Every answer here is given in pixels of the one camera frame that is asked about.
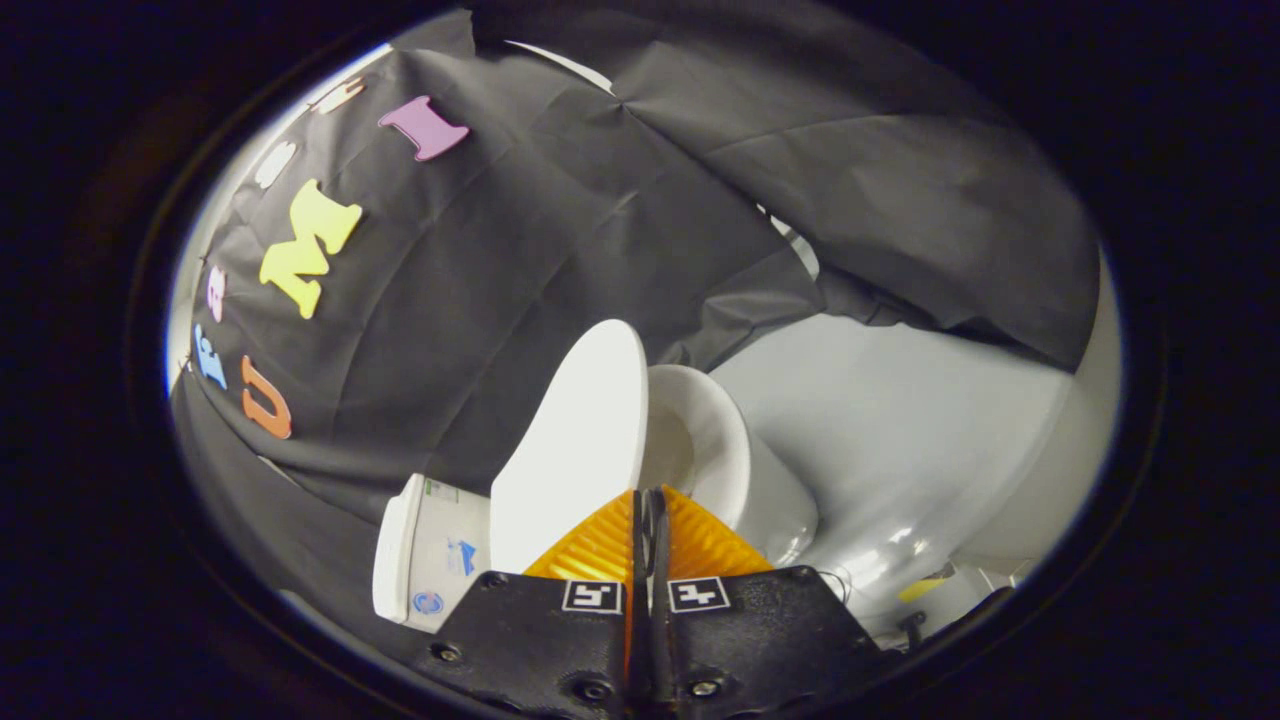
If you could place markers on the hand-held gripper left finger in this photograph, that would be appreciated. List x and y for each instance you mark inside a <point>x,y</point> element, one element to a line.
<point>540,640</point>

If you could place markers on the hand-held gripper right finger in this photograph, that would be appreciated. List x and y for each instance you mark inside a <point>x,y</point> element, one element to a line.
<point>760,640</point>

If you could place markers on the white toilet lid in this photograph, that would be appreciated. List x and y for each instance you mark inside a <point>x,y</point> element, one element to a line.
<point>580,450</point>

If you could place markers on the white toilet tank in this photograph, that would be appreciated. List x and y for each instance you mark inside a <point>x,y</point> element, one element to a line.
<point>430,550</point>

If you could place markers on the white toilet bowl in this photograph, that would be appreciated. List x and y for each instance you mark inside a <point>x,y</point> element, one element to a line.
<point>720,450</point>

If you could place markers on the small yellow object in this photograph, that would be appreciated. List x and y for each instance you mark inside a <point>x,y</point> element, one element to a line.
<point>925,589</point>

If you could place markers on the black backdrop cloth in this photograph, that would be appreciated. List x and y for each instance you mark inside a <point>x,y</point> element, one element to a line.
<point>520,250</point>

